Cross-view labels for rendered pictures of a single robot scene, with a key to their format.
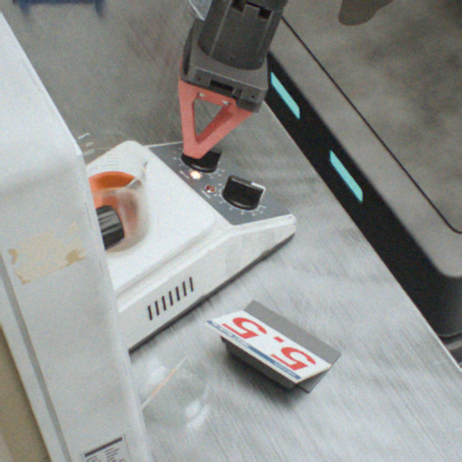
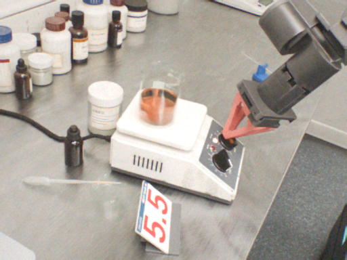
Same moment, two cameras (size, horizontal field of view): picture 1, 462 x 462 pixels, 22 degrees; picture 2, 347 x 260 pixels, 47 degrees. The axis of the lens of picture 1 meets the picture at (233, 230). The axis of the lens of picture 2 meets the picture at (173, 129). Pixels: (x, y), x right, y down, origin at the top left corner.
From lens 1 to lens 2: 0.54 m
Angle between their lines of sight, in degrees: 35
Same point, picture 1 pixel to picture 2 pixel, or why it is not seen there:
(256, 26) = (284, 85)
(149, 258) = (149, 133)
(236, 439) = (97, 232)
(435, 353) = not seen: outside the picture
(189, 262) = (165, 154)
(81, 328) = not seen: outside the picture
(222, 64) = (257, 94)
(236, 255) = (191, 178)
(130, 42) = not seen: hidden behind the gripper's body
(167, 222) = (173, 131)
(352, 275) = (230, 239)
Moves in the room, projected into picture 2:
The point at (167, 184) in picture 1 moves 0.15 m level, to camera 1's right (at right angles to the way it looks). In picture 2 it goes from (194, 124) to (268, 183)
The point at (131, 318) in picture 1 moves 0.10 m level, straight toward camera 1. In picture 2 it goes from (124, 152) to (68, 182)
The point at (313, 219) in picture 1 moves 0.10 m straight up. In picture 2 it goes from (246, 208) to (264, 159)
